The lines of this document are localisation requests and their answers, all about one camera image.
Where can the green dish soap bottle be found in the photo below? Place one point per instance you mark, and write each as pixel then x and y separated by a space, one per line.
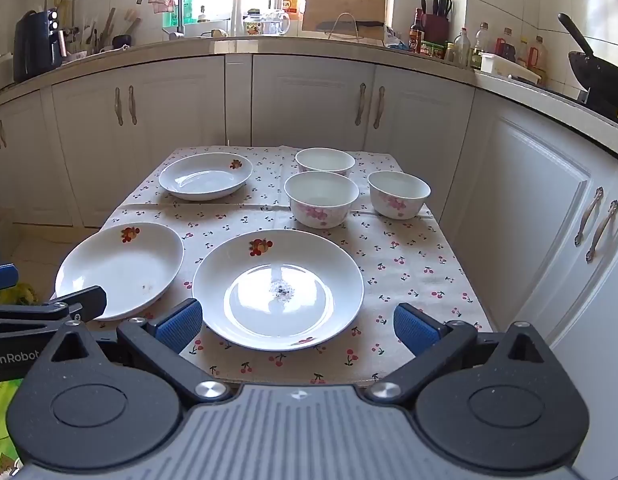
pixel 188 5

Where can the glass jug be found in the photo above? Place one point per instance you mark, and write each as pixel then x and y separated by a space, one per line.
pixel 275 24

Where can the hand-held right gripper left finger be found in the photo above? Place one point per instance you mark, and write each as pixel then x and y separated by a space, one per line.
pixel 179 325

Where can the yellow green bag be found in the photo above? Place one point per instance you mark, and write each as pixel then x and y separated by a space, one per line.
pixel 16 294

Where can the white kitchen cabinet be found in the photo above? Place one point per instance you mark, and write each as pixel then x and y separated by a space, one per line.
pixel 529 200
pixel 299 100
pixel 19 170

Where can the cherry print tablecloth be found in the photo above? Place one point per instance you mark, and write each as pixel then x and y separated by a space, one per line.
pixel 404 270

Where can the white plastic cup stack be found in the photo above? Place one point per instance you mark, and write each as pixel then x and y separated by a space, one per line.
pixel 236 15

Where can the black wok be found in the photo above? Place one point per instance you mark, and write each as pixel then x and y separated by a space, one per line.
pixel 601 75

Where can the chrome faucet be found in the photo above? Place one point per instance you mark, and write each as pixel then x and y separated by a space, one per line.
pixel 179 10

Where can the black air fryer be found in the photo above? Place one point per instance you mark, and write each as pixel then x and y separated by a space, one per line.
pixel 34 45

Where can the white pink floral bowl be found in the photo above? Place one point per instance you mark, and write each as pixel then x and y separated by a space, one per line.
pixel 321 200
pixel 399 195
pixel 325 160

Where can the blue plastic bag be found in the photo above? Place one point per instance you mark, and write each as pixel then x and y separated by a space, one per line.
pixel 396 40

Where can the green package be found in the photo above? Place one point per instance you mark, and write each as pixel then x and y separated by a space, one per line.
pixel 1 410

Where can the white plastic tray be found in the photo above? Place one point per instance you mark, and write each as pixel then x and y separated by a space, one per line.
pixel 506 67

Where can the pink cloth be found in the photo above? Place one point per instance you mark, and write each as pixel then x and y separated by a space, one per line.
pixel 161 0

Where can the dark sauce bottle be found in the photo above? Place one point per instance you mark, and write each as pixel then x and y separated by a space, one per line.
pixel 416 35

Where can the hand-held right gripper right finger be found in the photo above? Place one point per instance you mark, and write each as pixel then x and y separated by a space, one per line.
pixel 416 330

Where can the white fruit print plate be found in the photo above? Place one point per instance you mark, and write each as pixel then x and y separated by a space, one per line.
pixel 204 177
pixel 314 270
pixel 114 270

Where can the wooden kitchen utensils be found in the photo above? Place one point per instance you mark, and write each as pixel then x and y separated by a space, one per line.
pixel 109 25

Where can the dark bowl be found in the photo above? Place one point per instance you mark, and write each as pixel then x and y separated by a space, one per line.
pixel 123 41

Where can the beige stone countertop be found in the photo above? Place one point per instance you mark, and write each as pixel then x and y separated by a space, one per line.
pixel 289 44

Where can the dark red knife block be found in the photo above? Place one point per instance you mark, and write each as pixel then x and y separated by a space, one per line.
pixel 435 27

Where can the wooden cutting board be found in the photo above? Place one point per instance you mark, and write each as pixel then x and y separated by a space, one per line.
pixel 344 5

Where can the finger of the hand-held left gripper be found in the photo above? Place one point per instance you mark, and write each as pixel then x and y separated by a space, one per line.
pixel 1 277
pixel 89 302

